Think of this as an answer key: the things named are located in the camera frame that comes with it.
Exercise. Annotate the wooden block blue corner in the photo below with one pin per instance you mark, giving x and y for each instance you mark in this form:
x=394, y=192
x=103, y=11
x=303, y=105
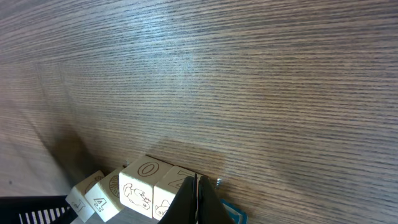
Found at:
x=237, y=215

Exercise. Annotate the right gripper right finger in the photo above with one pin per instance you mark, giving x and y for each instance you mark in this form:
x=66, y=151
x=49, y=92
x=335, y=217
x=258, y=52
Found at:
x=210, y=208

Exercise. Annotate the wooden block picture top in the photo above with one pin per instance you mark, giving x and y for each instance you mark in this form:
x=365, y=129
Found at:
x=137, y=182

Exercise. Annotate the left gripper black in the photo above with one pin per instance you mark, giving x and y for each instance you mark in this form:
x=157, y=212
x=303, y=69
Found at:
x=28, y=209

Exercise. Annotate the wooden block red edge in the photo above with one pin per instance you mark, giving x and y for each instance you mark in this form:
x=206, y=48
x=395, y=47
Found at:
x=166, y=189

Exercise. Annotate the wooden block red bottom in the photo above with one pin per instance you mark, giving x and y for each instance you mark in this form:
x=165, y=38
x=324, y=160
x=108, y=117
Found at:
x=76, y=198

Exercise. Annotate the wooden block red picture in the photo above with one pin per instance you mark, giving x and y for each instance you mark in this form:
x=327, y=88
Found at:
x=104, y=196

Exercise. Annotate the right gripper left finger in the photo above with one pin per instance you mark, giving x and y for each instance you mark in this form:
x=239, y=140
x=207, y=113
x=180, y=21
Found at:
x=183, y=209

